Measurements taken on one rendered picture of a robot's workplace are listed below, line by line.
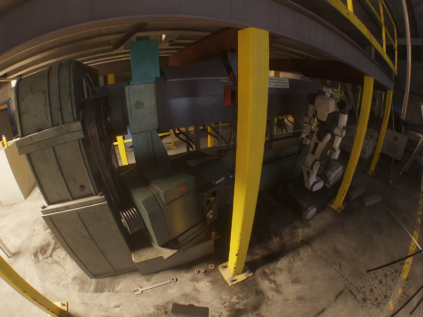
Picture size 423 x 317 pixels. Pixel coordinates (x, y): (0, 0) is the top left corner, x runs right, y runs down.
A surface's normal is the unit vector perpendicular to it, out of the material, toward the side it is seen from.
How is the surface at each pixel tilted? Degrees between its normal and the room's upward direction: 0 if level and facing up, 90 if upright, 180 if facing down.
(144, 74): 90
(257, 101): 90
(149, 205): 45
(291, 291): 0
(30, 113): 80
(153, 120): 90
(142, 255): 0
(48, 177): 90
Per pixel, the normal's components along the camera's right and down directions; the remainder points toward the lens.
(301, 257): -0.02, -0.90
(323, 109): -0.94, 0.17
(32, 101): 0.43, 0.22
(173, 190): 0.71, 0.29
